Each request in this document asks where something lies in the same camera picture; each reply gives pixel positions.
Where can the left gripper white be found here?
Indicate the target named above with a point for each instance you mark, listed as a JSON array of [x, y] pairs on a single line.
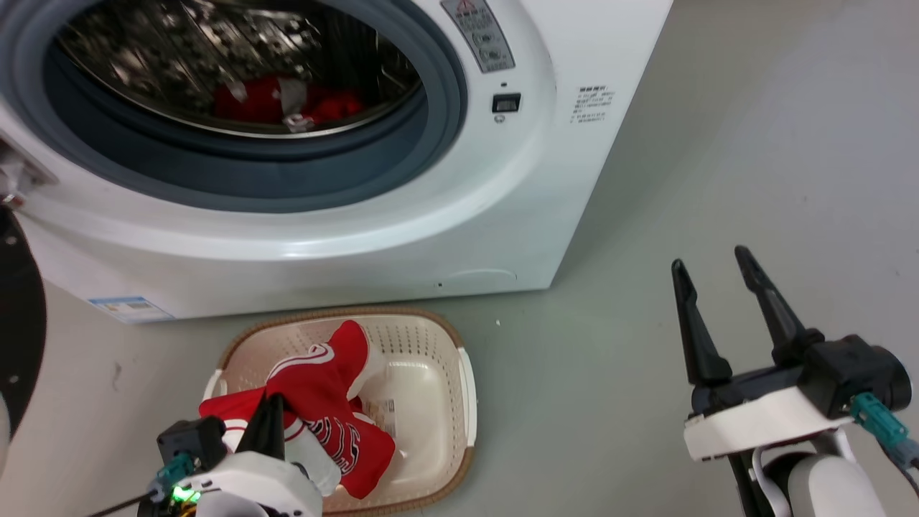
[[266, 485]]

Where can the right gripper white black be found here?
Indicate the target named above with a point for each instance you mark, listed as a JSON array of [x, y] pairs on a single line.
[[754, 420]]

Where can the red and white jersey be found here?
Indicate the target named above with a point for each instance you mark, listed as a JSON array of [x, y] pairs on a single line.
[[323, 388]]

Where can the white label in basket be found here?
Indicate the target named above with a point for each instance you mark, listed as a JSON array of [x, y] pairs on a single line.
[[389, 416]]

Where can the beige plastic laundry basket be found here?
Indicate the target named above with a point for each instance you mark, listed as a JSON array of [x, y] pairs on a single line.
[[423, 388]]

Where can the black round washing machine door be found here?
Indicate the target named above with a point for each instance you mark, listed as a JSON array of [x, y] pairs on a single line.
[[20, 316]]

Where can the white front-load washing machine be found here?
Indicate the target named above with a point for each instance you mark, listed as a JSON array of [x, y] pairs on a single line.
[[459, 215]]

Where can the steel washing machine drum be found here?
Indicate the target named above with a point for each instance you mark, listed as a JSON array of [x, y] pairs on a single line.
[[179, 57]]

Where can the blue energy label sticker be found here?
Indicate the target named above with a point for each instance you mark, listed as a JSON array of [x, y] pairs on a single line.
[[131, 308]]

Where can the printed text label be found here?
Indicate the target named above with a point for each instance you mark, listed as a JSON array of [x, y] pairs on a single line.
[[593, 104]]

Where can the grey rubber door gasket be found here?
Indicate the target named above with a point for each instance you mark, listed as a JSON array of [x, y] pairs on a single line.
[[287, 169]]

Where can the black door latch socket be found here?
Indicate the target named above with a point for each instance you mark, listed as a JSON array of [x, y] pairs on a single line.
[[506, 103]]

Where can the red garment with white tag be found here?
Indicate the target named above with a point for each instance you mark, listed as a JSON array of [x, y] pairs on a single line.
[[251, 100]]

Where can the metal door hinge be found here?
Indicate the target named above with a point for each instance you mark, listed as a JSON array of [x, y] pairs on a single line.
[[18, 172]]

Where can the grey warning sticker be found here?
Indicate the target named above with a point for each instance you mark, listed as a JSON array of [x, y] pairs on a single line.
[[479, 36]]

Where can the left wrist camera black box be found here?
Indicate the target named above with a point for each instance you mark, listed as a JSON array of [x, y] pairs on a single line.
[[190, 439]]

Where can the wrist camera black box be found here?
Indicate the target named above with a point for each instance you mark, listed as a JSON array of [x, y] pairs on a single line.
[[190, 439], [854, 373]]

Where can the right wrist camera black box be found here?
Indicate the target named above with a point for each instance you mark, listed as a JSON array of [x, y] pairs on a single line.
[[854, 373]]

